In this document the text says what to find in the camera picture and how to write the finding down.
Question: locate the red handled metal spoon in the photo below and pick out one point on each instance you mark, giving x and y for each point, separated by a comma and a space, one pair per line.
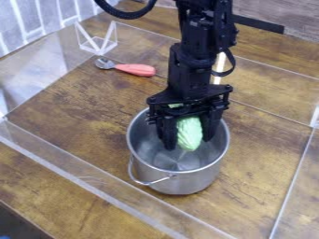
134, 69

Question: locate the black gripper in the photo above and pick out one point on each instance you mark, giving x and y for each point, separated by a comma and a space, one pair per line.
190, 96

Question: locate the clear acrylic enclosure panel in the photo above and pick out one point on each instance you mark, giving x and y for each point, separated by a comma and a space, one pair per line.
138, 203

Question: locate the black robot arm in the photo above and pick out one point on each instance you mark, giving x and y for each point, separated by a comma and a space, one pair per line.
207, 29

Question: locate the black strip on wall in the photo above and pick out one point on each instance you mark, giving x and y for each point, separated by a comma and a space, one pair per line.
263, 25

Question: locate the silver metal pot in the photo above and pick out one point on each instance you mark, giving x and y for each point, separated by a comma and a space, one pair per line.
176, 171

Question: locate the green bumpy toy vegetable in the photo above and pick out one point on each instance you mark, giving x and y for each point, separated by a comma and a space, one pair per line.
188, 132

